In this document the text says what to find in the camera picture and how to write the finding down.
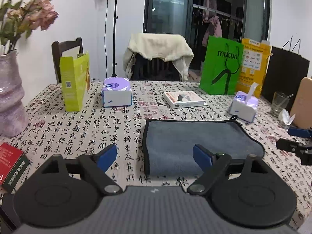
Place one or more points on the black paper bag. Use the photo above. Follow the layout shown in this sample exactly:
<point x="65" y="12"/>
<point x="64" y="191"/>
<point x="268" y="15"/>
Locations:
<point x="285" y="71"/>

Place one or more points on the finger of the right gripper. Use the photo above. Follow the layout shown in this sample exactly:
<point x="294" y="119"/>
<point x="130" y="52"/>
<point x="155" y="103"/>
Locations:
<point x="298" y="132"/>

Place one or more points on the cream cloth on chair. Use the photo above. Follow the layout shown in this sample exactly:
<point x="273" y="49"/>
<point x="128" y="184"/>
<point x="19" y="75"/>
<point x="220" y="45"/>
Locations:
<point x="167" y="47"/>

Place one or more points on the green mucun paper bag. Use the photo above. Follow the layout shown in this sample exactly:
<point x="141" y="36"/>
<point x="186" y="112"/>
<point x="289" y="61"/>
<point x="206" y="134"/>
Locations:
<point x="222" y="66"/>

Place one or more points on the left purple tissue pack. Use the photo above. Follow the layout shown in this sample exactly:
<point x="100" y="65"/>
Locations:
<point x="117" y="92"/>

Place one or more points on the dark wooden chair left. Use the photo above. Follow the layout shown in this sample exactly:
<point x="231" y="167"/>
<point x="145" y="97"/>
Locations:
<point x="62" y="49"/>

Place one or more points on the pink ceramic vase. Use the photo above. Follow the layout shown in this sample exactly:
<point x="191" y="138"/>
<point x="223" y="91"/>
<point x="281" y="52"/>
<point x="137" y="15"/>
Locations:
<point x="13" y="115"/>

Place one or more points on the purple and grey towel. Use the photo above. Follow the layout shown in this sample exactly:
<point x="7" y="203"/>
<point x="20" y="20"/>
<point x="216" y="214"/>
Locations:
<point x="187" y="148"/>

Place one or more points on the dark framed window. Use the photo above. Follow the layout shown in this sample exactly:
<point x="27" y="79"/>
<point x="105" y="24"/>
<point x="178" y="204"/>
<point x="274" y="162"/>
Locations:
<point x="195" y="20"/>

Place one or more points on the purple tissue pack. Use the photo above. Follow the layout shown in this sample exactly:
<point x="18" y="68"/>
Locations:
<point x="245" y="105"/>
<point x="117" y="92"/>

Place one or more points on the studio light on stand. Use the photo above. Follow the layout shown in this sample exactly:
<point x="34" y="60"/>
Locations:
<point x="114" y="38"/>

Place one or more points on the black smartphone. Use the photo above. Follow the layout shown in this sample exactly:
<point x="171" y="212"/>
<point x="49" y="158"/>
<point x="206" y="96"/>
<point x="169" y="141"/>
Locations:
<point x="7" y="205"/>

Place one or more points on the red and black box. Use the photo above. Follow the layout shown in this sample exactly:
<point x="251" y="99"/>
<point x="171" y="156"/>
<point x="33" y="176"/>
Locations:
<point x="13" y="163"/>

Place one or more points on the right purple tissue pack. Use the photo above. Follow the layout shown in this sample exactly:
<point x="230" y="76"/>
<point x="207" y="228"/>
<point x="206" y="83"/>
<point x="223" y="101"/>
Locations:
<point x="245" y="105"/>

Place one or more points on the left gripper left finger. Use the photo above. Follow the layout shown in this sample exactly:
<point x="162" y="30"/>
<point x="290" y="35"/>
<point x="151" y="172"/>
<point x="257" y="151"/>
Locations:
<point x="94" y="169"/>

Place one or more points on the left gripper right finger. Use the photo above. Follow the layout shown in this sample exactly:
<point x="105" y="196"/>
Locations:
<point x="214" y="167"/>

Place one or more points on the yellow printed bag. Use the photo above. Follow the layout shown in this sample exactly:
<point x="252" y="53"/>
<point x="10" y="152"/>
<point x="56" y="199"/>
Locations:
<point x="255" y="61"/>

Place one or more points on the white flat product box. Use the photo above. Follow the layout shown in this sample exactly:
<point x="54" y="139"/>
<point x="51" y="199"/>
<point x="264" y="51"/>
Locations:
<point x="183" y="99"/>

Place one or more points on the dried pink roses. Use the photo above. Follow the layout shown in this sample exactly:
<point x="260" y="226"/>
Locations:
<point x="22" y="18"/>

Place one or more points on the yellow-green paper box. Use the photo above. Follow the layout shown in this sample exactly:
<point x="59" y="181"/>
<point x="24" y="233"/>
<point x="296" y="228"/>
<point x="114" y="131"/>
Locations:
<point x="75" y="80"/>

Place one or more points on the calligraphy print tablecloth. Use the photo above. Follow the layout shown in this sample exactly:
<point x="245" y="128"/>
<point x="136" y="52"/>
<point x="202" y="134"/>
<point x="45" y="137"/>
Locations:
<point x="53" y="130"/>

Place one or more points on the clear drinking glass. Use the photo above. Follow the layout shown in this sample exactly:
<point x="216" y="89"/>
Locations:
<point x="279" y="102"/>

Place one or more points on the chair with cream cloth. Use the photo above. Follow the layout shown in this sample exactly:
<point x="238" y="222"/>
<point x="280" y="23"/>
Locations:
<point x="153" y="70"/>

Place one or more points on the pink hard case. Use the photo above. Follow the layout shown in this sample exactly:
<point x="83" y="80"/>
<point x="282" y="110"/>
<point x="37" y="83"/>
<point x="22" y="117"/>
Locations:
<point x="302" y="106"/>

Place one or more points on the crumpled white paper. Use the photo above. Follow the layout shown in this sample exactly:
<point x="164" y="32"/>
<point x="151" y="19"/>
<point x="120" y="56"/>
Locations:
<point x="286" y="119"/>

